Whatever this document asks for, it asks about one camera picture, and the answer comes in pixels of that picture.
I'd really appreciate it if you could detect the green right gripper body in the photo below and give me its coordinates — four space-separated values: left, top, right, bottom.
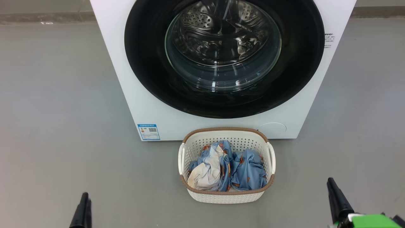
329 214 402 228

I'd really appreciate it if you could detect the small printed text sticker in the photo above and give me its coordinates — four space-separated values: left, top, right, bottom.
324 32 336 48

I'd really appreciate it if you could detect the cream perforated laundry basket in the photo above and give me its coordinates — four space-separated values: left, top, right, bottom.
178 127 276 204

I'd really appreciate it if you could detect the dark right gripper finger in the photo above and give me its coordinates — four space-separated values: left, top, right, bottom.
327 177 355 224

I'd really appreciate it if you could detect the blue energy label sticker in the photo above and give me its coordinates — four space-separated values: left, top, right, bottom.
138 124 160 141

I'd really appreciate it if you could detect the steel washer drum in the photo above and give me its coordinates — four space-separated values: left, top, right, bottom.
171 0 269 67

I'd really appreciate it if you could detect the round black glass washer door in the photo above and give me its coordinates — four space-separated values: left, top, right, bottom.
124 0 325 119

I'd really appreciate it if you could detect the blue garment with white lining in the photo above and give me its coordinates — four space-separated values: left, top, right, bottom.
188 140 234 192

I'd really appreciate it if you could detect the round white filter cover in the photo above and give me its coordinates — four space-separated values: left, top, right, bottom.
257 123 287 134

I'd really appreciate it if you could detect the white front-load washing machine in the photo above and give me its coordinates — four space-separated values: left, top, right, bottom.
90 0 357 141

